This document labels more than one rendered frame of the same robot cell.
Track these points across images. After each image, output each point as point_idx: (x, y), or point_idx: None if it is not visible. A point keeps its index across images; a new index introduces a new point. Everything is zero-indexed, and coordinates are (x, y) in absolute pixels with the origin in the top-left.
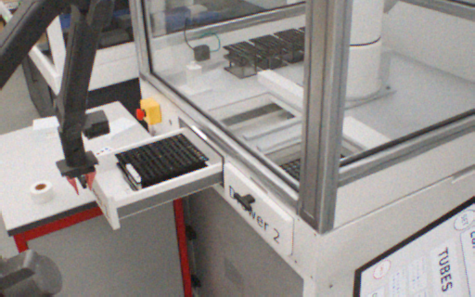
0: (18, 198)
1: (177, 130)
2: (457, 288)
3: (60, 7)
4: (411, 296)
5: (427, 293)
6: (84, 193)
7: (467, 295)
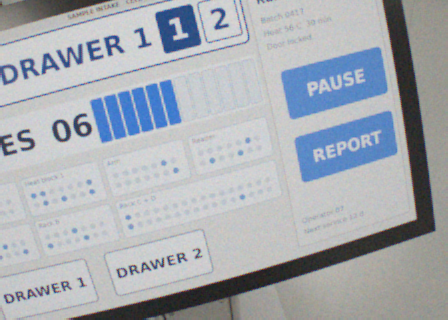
0: None
1: None
2: (34, 117)
3: None
4: (29, 212)
5: (31, 179)
6: None
7: (54, 97)
